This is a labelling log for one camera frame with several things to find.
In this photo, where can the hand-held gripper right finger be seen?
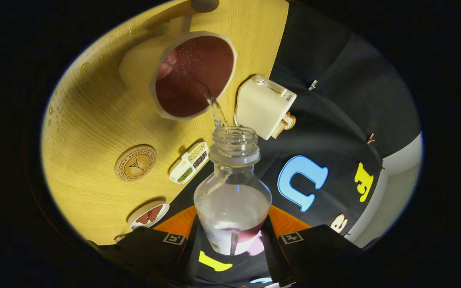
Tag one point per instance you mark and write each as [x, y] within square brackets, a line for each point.
[271, 256]

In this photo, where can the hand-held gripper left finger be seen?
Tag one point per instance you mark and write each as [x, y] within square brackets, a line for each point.
[192, 260]

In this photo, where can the clear plastic juice bottle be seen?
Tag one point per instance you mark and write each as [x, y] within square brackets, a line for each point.
[232, 208]

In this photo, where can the round cork coaster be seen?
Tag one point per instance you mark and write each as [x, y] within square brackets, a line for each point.
[135, 163]

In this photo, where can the red meat piece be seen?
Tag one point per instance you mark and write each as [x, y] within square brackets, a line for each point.
[143, 218]
[155, 212]

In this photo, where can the white oval plate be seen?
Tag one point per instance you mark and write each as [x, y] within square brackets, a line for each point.
[134, 224]

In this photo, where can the white divided grain dish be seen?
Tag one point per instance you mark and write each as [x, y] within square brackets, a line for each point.
[182, 168]

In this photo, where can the toast slice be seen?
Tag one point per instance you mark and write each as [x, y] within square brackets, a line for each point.
[279, 128]
[290, 120]

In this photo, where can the black backdrop cloth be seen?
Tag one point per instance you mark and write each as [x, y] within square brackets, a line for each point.
[334, 120]

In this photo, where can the white toaster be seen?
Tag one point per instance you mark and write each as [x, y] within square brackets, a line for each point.
[260, 106]

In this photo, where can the pink clip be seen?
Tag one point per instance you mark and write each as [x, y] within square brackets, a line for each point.
[370, 138]

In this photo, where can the wooden table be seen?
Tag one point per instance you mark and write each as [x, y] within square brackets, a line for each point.
[86, 132]

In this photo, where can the silver metal clip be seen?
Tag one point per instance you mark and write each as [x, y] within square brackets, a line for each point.
[313, 84]

